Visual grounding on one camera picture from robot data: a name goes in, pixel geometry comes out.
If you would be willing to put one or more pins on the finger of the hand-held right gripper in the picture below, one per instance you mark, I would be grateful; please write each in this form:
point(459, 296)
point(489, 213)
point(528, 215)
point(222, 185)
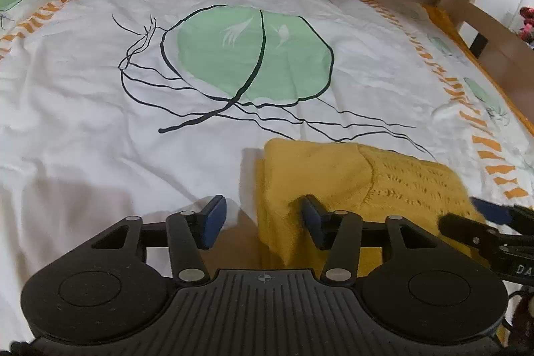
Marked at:
point(494, 211)
point(465, 230)

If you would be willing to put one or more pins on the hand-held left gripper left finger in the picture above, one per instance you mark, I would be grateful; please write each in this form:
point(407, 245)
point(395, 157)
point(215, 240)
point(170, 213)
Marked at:
point(212, 220)

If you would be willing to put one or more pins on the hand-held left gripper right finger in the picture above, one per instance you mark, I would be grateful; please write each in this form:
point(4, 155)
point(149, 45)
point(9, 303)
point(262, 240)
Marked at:
point(313, 222)

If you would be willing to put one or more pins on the mustard yellow knit sweater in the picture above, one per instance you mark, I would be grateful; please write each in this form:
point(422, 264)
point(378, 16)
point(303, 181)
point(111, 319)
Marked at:
point(333, 172)

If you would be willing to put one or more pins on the white printed bedsheet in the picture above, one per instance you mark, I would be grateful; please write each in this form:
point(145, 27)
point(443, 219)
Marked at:
point(104, 110)

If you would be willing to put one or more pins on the pink object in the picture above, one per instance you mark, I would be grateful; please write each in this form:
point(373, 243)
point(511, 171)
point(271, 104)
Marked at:
point(529, 24)

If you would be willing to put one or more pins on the yellow fitted sheet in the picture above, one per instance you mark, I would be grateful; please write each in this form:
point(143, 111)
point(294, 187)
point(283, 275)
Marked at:
point(438, 16)

